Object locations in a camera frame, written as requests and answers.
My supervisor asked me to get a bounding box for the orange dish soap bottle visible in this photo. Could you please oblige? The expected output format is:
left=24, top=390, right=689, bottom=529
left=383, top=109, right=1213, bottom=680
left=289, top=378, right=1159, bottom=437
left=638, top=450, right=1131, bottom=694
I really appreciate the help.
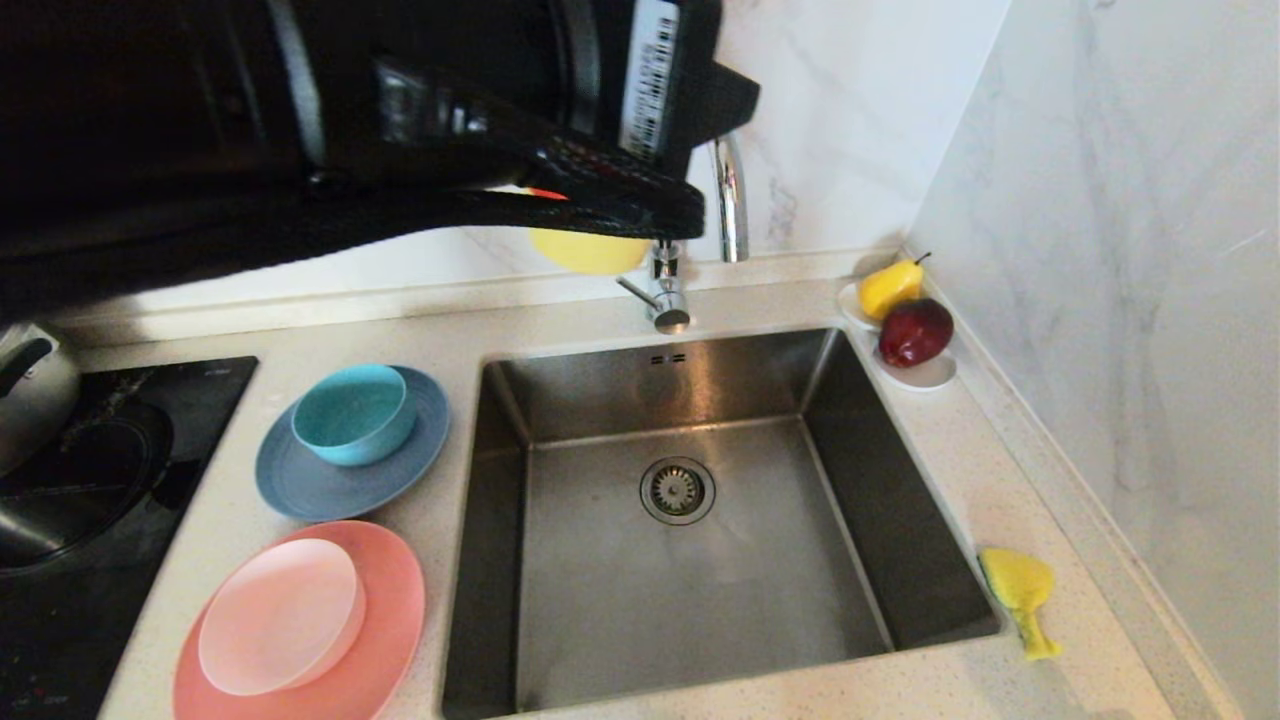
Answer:
left=528, top=186, right=653, bottom=277

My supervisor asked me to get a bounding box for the metal sink drain strainer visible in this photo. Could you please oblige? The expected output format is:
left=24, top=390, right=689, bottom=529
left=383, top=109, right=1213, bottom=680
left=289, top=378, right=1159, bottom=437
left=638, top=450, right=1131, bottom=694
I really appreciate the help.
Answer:
left=640, top=457, right=717, bottom=527

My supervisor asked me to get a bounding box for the stainless steel sink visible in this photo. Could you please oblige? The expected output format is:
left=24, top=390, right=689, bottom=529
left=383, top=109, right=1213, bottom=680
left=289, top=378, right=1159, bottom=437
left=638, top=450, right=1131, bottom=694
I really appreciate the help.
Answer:
left=441, top=326, right=1004, bottom=719

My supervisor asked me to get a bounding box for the yellow sponge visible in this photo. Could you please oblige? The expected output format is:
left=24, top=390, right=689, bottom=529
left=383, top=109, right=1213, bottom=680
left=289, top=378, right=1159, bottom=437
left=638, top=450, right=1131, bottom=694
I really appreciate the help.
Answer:
left=978, top=547, right=1064, bottom=663

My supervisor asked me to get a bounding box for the chrome gooseneck faucet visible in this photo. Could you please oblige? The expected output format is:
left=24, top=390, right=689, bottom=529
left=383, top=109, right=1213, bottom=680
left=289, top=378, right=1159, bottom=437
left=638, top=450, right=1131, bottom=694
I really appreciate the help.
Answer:
left=616, top=135, right=750, bottom=335

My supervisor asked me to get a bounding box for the yellow pear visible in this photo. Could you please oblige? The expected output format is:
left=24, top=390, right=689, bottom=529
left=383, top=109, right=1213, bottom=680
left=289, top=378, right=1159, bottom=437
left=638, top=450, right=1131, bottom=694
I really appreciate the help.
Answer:
left=859, top=252, right=932, bottom=322

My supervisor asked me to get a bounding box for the dark red apple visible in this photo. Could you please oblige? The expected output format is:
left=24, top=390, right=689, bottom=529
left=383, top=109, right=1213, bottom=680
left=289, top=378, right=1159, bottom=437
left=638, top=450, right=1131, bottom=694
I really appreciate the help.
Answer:
left=879, top=297, right=956, bottom=368

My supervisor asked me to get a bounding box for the teal bowl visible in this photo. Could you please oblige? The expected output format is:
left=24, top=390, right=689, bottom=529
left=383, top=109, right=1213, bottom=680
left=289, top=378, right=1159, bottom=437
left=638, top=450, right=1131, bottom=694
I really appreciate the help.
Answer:
left=291, top=363, right=418, bottom=467

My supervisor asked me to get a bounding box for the white fruit dish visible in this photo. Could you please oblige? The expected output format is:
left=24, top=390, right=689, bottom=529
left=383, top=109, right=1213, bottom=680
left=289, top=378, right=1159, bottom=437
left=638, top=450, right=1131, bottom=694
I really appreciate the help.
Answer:
left=838, top=281, right=959, bottom=392

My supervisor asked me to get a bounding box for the blue plate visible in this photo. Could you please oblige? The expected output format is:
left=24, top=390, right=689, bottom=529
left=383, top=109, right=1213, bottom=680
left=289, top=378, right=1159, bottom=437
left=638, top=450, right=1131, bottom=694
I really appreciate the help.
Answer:
left=254, top=366, right=451, bottom=523

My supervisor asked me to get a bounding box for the large salmon pink plate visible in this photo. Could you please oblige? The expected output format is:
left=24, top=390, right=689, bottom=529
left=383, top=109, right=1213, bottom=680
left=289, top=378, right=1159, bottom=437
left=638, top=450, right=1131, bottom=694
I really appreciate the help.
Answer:
left=172, top=520, right=427, bottom=720

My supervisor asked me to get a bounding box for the small light pink plate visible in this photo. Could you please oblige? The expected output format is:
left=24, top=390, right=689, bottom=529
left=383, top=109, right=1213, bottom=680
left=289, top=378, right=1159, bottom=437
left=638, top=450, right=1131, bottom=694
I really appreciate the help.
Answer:
left=197, top=538, right=367, bottom=697

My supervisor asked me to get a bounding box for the stainless steel pot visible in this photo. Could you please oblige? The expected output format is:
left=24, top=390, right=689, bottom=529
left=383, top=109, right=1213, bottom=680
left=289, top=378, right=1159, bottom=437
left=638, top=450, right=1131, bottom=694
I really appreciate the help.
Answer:
left=0, top=323, right=83, bottom=479

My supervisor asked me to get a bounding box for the black induction cooktop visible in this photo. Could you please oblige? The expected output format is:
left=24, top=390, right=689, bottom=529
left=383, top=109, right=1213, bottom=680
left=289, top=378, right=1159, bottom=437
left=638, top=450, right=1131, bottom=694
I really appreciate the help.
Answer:
left=0, top=356, right=259, bottom=720

